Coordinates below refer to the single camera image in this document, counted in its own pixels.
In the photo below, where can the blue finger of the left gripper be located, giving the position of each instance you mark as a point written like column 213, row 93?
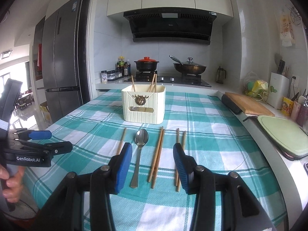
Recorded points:
column 33, row 134
column 36, row 149

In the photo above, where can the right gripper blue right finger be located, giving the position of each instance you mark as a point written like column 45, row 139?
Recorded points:
column 240, row 209

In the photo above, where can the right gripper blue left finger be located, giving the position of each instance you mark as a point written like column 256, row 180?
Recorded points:
column 64, row 208

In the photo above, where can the pale bamboo chopstick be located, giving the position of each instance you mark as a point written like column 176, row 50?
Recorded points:
column 133, row 84
column 121, row 142

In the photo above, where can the metal spoon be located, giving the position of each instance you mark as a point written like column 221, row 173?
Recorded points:
column 141, row 139

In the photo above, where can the person's left hand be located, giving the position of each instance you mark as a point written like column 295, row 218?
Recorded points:
column 15, row 184

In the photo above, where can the teal white plaid tablecloth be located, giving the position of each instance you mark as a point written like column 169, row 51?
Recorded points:
column 215, row 138

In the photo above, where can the spice jar white label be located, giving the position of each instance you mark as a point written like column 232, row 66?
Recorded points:
column 104, row 77

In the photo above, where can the cream ribbed utensil holder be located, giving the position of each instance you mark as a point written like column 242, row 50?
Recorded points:
column 142, row 104

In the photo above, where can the grey refrigerator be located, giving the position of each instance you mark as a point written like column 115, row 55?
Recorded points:
column 63, row 80

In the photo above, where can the wooden cutting board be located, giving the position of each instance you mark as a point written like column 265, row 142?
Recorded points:
column 249, row 105

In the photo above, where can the yellow snack packet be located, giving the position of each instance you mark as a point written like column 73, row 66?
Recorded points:
column 287, row 106

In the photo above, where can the yellow green bag bundle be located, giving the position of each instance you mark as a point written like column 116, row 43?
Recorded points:
column 255, row 87

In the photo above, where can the black pot orange lid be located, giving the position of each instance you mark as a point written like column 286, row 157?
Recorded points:
column 146, row 64

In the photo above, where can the white knife block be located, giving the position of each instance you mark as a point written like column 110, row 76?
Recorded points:
column 278, row 88

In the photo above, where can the black gas stove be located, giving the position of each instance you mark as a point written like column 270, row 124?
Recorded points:
column 184, row 79

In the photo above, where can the black wok with lid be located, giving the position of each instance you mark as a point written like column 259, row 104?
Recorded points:
column 187, row 67

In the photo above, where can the black range hood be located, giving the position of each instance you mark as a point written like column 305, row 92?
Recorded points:
column 171, row 24

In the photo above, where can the wall calendar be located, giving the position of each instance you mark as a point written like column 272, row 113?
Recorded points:
column 286, row 32

